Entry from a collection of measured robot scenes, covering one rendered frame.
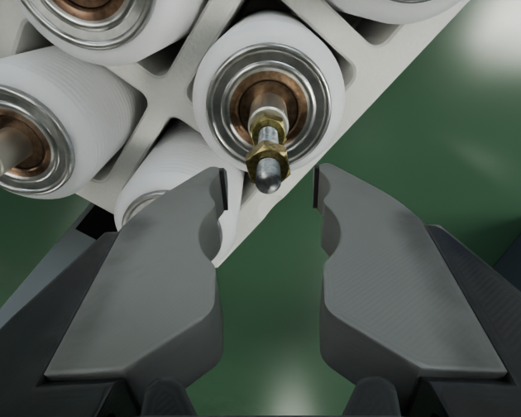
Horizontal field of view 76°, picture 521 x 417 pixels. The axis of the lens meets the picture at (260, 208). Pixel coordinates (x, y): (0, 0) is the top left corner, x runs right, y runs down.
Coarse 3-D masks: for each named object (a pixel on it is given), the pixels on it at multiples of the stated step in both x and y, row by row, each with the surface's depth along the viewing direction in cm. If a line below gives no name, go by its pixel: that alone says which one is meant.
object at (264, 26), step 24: (240, 24) 20; (264, 24) 18; (288, 24) 18; (216, 48) 19; (240, 48) 19; (312, 48) 19; (336, 72) 19; (336, 96) 20; (336, 120) 21; (216, 144) 22; (240, 168) 23
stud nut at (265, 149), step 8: (264, 144) 13; (272, 144) 14; (248, 152) 14; (256, 152) 13; (264, 152) 13; (272, 152) 13; (280, 152) 13; (248, 160) 14; (256, 160) 13; (280, 160) 13; (288, 160) 14; (248, 168) 14; (280, 168) 14; (288, 168) 14; (288, 176) 14
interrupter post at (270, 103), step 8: (264, 96) 19; (272, 96) 19; (256, 104) 18; (264, 104) 18; (272, 104) 18; (280, 104) 18; (256, 112) 17; (264, 112) 17; (272, 112) 17; (280, 112) 17; (248, 128) 18; (288, 128) 18
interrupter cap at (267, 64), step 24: (264, 48) 18; (288, 48) 18; (216, 72) 19; (240, 72) 19; (264, 72) 19; (288, 72) 19; (312, 72) 19; (216, 96) 20; (240, 96) 20; (288, 96) 20; (312, 96) 20; (216, 120) 20; (240, 120) 21; (288, 120) 21; (312, 120) 20; (240, 144) 21; (288, 144) 21; (312, 144) 21
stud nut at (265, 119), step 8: (256, 120) 17; (264, 120) 16; (272, 120) 16; (280, 120) 17; (256, 128) 17; (280, 128) 17; (256, 136) 17; (280, 136) 17; (256, 144) 17; (280, 144) 17
